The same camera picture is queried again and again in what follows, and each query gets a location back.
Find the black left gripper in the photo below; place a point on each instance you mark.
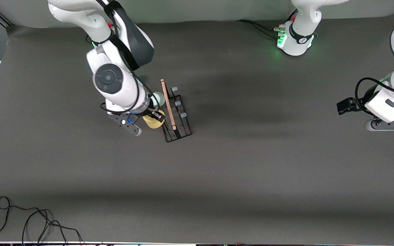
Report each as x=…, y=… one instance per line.
x=358, y=103

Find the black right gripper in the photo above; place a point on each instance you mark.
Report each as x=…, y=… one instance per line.
x=154, y=115

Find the yellow plastic cup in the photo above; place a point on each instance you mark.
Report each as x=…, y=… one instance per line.
x=152, y=124

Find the pale green plastic cup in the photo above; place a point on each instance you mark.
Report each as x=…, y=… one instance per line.
x=158, y=99

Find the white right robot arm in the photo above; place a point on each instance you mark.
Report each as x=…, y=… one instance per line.
x=115, y=89

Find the dark grey table mat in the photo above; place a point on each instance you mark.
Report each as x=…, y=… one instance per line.
x=251, y=188

